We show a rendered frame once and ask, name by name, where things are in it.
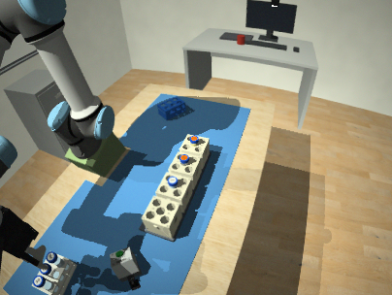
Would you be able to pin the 50 ml tube with dark blue cap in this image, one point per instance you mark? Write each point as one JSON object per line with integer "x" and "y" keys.
{"x": 173, "y": 182}

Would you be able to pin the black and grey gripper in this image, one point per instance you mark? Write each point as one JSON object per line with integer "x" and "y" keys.
{"x": 16, "y": 241}

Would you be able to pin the blue tube cap with white dot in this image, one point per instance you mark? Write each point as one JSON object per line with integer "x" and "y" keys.
{"x": 56, "y": 260}

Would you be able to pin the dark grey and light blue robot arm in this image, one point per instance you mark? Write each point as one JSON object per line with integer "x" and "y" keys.
{"x": 84, "y": 118}

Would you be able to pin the white tube rack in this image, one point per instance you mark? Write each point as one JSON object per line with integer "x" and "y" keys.
{"x": 67, "y": 276}

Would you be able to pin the blue tube rack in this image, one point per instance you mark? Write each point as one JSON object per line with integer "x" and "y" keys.
{"x": 180, "y": 108}

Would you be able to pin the sample tube with blue cap and pink liquid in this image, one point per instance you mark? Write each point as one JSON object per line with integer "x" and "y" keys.
{"x": 184, "y": 160}

